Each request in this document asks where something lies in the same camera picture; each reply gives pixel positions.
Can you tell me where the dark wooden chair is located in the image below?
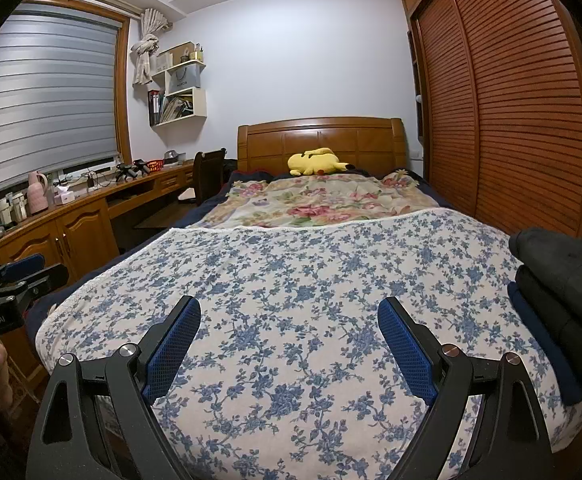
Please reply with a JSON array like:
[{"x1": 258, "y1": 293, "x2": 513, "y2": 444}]
[{"x1": 178, "y1": 148, "x2": 227, "y2": 207}]

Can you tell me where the pink thermos bottle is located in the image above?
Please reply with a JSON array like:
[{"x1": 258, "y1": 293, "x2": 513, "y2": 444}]
[{"x1": 27, "y1": 171, "x2": 52, "y2": 216}]

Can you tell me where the folded navy clothing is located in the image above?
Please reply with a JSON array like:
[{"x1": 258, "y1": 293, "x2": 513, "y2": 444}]
[{"x1": 508, "y1": 282, "x2": 582, "y2": 407}]

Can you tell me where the white wall shelf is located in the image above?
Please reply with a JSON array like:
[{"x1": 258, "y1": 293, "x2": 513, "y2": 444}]
[{"x1": 148, "y1": 41, "x2": 208, "y2": 128}]

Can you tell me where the black jacket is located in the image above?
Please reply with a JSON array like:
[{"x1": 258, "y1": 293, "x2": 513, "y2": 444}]
[{"x1": 509, "y1": 227, "x2": 582, "y2": 302}]

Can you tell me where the beige tied curtain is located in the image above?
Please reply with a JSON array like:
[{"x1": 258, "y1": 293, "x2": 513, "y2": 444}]
[{"x1": 131, "y1": 8, "x2": 172, "y2": 86}]

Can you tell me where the pink floral quilt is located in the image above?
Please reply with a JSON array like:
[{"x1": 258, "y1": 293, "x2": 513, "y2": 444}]
[{"x1": 191, "y1": 169, "x2": 452, "y2": 231}]

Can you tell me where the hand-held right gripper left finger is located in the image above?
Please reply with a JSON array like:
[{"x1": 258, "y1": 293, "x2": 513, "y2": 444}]
[{"x1": 26, "y1": 295, "x2": 202, "y2": 480}]

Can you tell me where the folded black clothing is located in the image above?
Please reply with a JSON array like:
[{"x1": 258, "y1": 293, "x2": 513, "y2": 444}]
[{"x1": 515, "y1": 265, "x2": 582, "y2": 382}]

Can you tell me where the row of books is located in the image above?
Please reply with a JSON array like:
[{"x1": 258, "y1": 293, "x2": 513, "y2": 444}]
[{"x1": 149, "y1": 90, "x2": 194, "y2": 125}]

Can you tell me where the wooden desk cabinet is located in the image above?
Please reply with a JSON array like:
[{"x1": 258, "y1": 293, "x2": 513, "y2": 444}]
[{"x1": 0, "y1": 159, "x2": 197, "y2": 411}]

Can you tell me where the wooden bed with floral bedding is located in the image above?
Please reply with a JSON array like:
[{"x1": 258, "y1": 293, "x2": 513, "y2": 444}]
[{"x1": 36, "y1": 208, "x2": 582, "y2": 480}]

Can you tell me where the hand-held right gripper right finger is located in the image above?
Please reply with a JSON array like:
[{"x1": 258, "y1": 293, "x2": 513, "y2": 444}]
[{"x1": 377, "y1": 296, "x2": 554, "y2": 480}]

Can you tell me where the white paper shopping bag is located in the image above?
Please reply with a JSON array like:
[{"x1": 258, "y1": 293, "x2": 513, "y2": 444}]
[{"x1": 167, "y1": 62, "x2": 199, "y2": 95}]

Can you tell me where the yellow plush toy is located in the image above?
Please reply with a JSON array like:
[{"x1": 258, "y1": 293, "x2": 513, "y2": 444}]
[{"x1": 287, "y1": 148, "x2": 354, "y2": 177}]

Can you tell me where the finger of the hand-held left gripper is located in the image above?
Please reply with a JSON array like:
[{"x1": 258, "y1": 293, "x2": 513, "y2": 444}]
[
  {"x1": 0, "y1": 264, "x2": 70, "y2": 307},
  {"x1": 0, "y1": 254, "x2": 46, "y2": 289}
]

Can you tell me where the person's left hand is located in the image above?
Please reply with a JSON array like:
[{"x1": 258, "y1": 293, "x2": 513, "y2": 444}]
[{"x1": 0, "y1": 346, "x2": 28, "y2": 412}]

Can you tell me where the wooden slatted wardrobe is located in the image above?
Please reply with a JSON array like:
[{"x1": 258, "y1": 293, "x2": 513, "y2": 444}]
[{"x1": 398, "y1": 0, "x2": 582, "y2": 242}]

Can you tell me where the wooden headboard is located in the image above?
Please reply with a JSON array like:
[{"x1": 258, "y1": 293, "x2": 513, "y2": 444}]
[{"x1": 237, "y1": 117, "x2": 404, "y2": 178}]

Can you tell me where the black device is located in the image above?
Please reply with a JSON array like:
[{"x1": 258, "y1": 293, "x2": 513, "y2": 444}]
[{"x1": 115, "y1": 159, "x2": 149, "y2": 182}]

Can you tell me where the grey window blind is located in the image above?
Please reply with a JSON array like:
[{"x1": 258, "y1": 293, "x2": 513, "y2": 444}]
[{"x1": 0, "y1": 2, "x2": 122, "y2": 200}]

